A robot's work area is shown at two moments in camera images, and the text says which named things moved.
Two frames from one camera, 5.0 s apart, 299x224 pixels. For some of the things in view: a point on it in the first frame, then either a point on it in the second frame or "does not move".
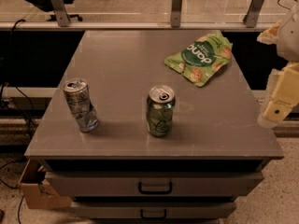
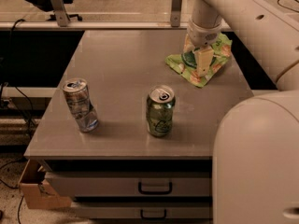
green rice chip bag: x=199 y=62 does not move
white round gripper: x=290 y=38 -> x=203 y=36
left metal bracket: x=58 y=5 does not move
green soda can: x=160 y=110 does not move
